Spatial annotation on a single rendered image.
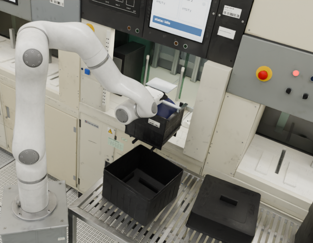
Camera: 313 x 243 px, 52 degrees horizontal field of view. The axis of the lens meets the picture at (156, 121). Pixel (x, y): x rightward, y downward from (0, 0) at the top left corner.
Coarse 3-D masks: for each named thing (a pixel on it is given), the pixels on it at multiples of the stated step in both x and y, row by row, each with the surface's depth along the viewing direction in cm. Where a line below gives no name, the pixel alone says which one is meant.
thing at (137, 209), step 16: (128, 160) 161; (144, 160) 167; (160, 160) 160; (112, 176) 143; (128, 176) 163; (144, 176) 169; (160, 176) 165; (176, 176) 148; (112, 192) 148; (128, 192) 140; (144, 192) 159; (160, 192) 140; (176, 192) 159; (128, 208) 145; (144, 208) 138; (160, 208) 149; (144, 224) 142
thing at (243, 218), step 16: (208, 176) 162; (208, 192) 153; (224, 192) 154; (240, 192) 156; (256, 192) 158; (192, 208) 143; (208, 208) 144; (224, 208) 145; (240, 208) 147; (256, 208) 148; (192, 224) 145; (208, 224) 141; (224, 224) 138; (240, 224) 139; (256, 224) 141; (224, 240) 142; (240, 240) 138
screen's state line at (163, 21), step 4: (156, 16) 152; (152, 20) 154; (156, 20) 153; (160, 20) 152; (164, 20) 151; (168, 20) 150; (160, 24) 153; (164, 24) 152; (168, 24) 151; (172, 24) 150; (176, 24) 149; (180, 24) 148; (184, 24) 147; (176, 28) 150; (180, 28) 149; (184, 28) 148; (188, 28) 147; (192, 28) 146; (196, 28) 145; (188, 32) 148; (192, 32) 147; (196, 32) 146; (200, 32) 145; (200, 36) 146
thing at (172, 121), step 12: (156, 84) 149; (168, 84) 150; (180, 108) 149; (144, 120) 150; (156, 120) 146; (168, 120) 143; (180, 120) 162; (132, 132) 157; (144, 132) 153; (156, 132) 149; (168, 132) 152; (156, 144) 152
